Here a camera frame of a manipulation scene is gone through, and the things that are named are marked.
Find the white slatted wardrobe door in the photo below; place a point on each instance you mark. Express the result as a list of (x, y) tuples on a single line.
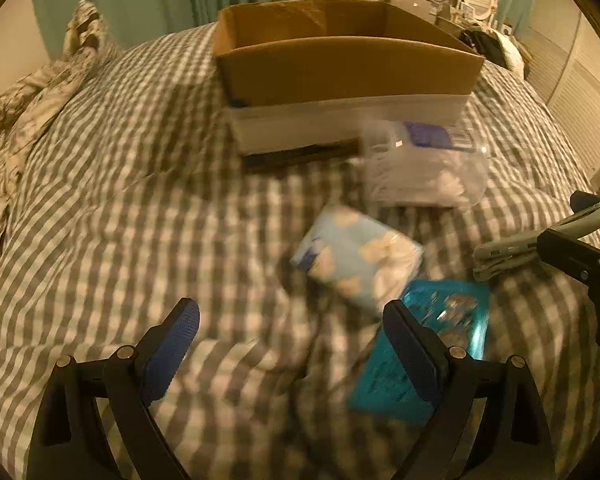
[(575, 75)]

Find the patterned crumpled cloth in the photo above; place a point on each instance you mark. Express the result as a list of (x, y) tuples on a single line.
[(27, 105)]

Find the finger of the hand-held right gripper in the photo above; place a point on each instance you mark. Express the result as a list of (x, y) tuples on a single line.
[(575, 255)]

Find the brown cardboard box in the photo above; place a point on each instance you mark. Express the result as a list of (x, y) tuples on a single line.
[(347, 62)]

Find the clear plastic bag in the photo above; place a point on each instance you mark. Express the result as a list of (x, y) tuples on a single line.
[(422, 165)]

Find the grey folding tool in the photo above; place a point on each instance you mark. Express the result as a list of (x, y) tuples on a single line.
[(535, 240)]

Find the grey checkered blanket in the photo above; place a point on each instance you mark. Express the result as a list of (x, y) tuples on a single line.
[(220, 260)]

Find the light blue tissue pack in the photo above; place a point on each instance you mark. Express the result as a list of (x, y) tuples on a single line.
[(360, 255)]

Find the black and white bag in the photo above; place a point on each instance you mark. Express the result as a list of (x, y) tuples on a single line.
[(495, 47)]

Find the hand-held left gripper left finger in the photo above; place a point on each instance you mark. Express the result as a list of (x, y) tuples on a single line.
[(172, 347)]

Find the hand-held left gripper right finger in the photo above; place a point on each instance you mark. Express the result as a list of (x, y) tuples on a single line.
[(414, 355)]

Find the teal blister card pack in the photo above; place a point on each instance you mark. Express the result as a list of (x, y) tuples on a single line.
[(427, 345)]

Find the cluttered desk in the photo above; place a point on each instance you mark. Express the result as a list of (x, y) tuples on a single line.
[(415, 2)]

